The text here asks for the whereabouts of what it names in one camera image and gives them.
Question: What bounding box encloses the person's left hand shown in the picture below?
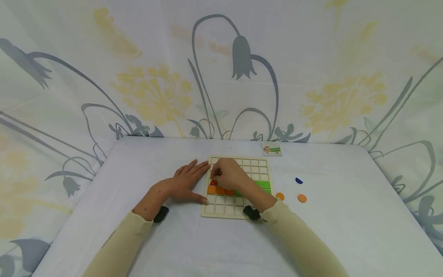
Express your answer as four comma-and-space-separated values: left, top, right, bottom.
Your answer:
155, 159, 211, 205

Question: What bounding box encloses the person's right hand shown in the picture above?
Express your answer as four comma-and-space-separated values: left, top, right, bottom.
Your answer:
210, 158, 258, 197

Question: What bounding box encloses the person's left forearm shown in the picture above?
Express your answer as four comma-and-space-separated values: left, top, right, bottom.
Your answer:
82, 188, 167, 277

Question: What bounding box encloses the person's right forearm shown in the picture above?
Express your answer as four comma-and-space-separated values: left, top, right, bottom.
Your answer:
242, 184, 349, 277

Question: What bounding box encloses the wooden grid board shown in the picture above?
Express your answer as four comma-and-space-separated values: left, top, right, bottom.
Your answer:
201, 155, 274, 220

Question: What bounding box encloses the black wrist band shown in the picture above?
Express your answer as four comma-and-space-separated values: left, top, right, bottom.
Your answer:
242, 205, 261, 221
153, 206, 170, 224

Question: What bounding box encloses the pattern picture card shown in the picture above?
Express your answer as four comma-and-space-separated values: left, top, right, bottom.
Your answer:
261, 141, 283, 157

